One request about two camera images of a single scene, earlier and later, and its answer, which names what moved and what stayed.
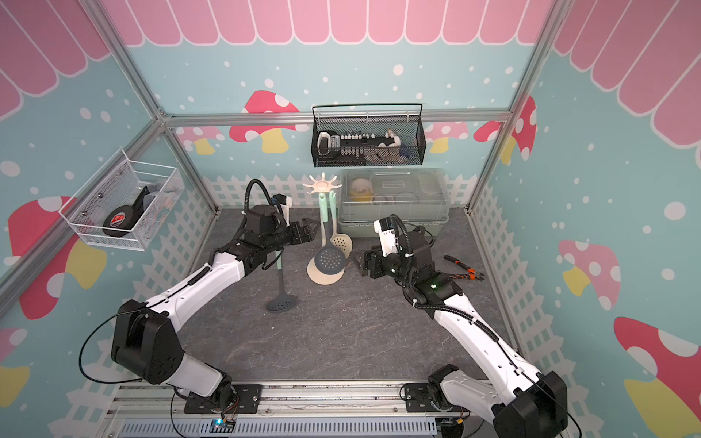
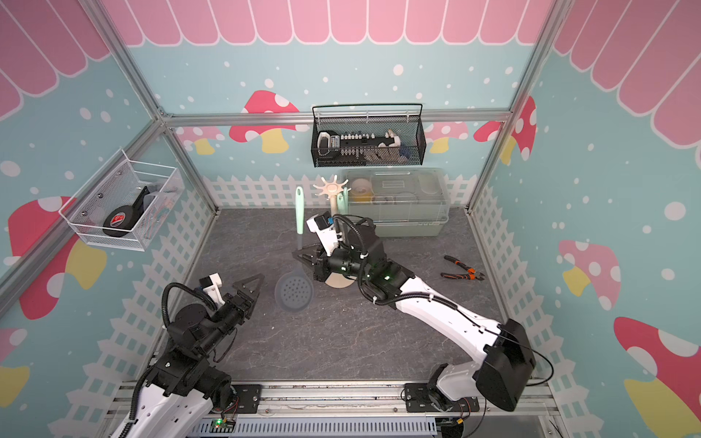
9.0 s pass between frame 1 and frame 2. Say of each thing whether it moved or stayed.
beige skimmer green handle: moved
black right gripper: moved
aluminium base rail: stayed
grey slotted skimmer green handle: moved
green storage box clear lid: stayed
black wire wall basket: stayed
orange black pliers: stayed
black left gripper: moved
